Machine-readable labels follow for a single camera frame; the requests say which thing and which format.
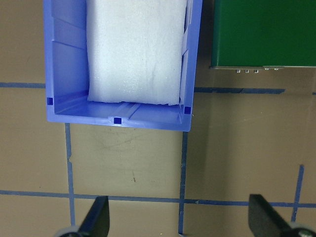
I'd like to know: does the white foam pad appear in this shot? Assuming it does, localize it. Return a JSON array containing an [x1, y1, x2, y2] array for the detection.
[[86, 0, 187, 105]]

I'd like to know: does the blue plastic bin left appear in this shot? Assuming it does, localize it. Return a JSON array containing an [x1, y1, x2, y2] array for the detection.
[[43, 0, 202, 132]]

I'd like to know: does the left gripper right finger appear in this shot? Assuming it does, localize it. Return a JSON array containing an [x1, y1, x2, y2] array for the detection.
[[248, 194, 316, 237]]

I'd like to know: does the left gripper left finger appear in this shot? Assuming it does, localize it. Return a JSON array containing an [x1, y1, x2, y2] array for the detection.
[[55, 196, 110, 237]]

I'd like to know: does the green conveyor belt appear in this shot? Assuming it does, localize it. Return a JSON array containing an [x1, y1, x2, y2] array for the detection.
[[210, 0, 316, 69]]

